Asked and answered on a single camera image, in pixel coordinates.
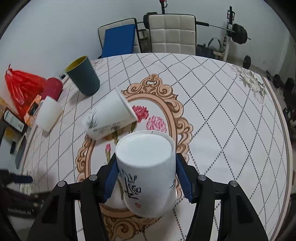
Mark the white squat rack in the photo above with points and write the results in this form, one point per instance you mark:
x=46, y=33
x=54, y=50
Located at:
x=223, y=54

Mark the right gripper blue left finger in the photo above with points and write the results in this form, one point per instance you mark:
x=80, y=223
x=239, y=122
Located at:
x=99, y=187

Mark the orange snack box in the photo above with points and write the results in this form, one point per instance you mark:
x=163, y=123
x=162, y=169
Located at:
x=31, y=113

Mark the plain white cup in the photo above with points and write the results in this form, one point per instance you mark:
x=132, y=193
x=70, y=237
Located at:
x=48, y=114

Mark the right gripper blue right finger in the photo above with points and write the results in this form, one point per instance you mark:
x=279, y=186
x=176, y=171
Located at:
x=195, y=187

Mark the barbell with black plates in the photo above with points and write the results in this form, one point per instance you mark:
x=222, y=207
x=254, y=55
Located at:
x=238, y=34

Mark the black blue weight bench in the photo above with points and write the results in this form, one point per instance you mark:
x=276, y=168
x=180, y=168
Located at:
x=203, y=51

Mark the chair with blue cushion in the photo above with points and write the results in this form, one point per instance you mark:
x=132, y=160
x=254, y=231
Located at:
x=119, y=38

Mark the dark green plastic cup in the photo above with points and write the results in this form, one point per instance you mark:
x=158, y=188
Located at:
x=83, y=75

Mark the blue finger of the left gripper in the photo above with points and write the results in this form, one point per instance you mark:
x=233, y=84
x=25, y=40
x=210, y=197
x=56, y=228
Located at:
x=8, y=178

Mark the white padded chair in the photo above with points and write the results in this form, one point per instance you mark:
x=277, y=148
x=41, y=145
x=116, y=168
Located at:
x=173, y=33

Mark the white paper cup black calligraphy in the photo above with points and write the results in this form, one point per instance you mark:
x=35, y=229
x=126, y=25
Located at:
x=147, y=171

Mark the red paper cup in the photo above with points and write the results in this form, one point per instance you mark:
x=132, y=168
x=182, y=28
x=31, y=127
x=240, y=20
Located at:
x=53, y=88

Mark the white paper cup bamboo print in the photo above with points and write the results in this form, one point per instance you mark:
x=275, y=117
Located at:
x=110, y=114

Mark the red plastic bag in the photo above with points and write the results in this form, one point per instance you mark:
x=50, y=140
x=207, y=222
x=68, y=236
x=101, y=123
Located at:
x=23, y=88

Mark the dark brown bottle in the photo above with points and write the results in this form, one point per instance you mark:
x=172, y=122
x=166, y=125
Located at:
x=15, y=122

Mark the floral diamond pattern tablecloth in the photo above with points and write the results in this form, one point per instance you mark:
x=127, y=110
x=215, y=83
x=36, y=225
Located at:
x=228, y=127

